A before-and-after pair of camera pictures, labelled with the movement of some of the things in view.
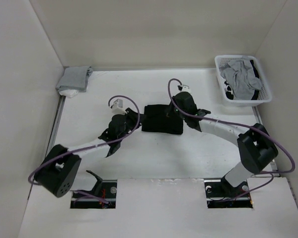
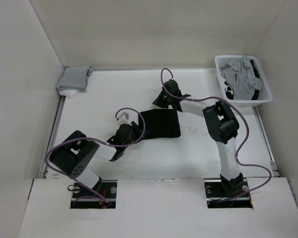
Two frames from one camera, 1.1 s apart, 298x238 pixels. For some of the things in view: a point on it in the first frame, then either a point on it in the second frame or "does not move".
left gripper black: (132, 116) to (138, 131)
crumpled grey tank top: (240, 74) does not move
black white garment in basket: (229, 90) does not move
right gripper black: (169, 113) to (158, 101)
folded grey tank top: (75, 78) does not move
